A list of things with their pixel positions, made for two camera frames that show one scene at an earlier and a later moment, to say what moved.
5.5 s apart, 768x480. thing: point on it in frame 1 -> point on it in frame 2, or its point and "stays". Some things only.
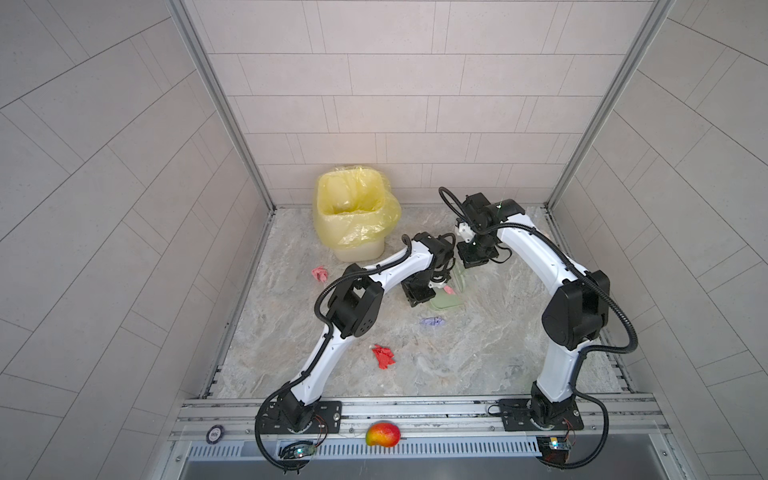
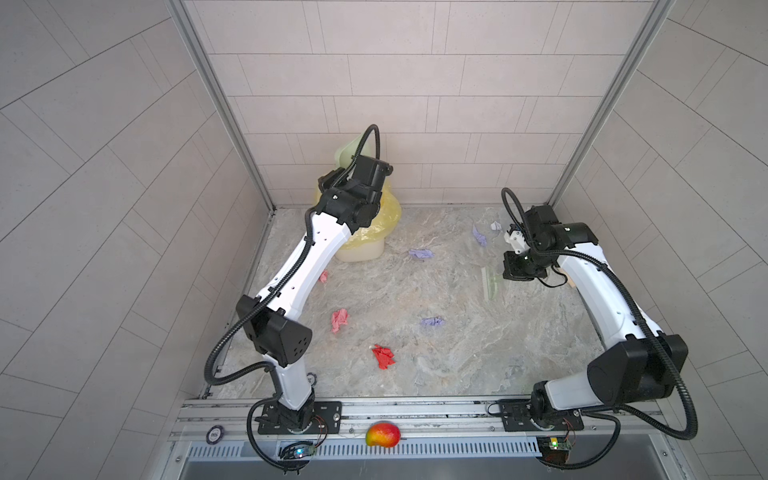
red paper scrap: (384, 357) stays
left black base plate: (327, 419) stays
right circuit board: (554, 449) stays
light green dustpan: (443, 299) -> (347, 152)
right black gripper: (468, 259) -> (511, 270)
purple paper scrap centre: (433, 321) stays
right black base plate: (516, 416) stays
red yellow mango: (383, 434) stays
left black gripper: (416, 299) -> (330, 184)
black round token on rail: (215, 434) stays
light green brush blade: (459, 278) -> (490, 283)
